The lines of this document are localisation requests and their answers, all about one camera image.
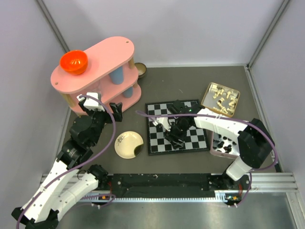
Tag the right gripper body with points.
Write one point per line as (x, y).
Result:
(179, 129)

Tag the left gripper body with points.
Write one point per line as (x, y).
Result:
(100, 118)

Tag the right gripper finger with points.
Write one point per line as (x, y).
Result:
(170, 137)
(177, 145)

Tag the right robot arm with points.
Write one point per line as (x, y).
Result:
(253, 142)

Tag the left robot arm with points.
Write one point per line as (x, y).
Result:
(50, 202)

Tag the black chess pieces heap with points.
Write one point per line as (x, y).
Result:
(224, 145)

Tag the white chess pieces heap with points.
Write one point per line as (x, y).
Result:
(225, 101)

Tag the black white chessboard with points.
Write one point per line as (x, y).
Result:
(196, 138)

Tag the lower blue cup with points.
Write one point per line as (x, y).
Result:
(128, 93)

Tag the blue cup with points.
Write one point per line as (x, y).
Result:
(128, 93)
(116, 76)

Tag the clear drinking glass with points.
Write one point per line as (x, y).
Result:
(96, 88)

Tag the upper blue cup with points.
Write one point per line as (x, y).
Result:
(116, 76)

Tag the pink wooden shelf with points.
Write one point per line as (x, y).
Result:
(104, 57)

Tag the cream plate with flower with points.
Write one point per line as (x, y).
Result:
(128, 144)

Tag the pink tin box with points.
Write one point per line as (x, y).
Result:
(213, 152)

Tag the brown ceramic bowl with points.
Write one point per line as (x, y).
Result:
(142, 69)

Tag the yellow tin box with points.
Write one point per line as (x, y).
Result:
(207, 100)

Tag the orange bowl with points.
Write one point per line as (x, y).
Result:
(74, 62)

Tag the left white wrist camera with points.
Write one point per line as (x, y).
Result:
(88, 104)

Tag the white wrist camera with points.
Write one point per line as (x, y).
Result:
(88, 104)
(162, 121)

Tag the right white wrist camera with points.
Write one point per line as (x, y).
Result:
(162, 121)

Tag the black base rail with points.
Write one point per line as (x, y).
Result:
(199, 185)

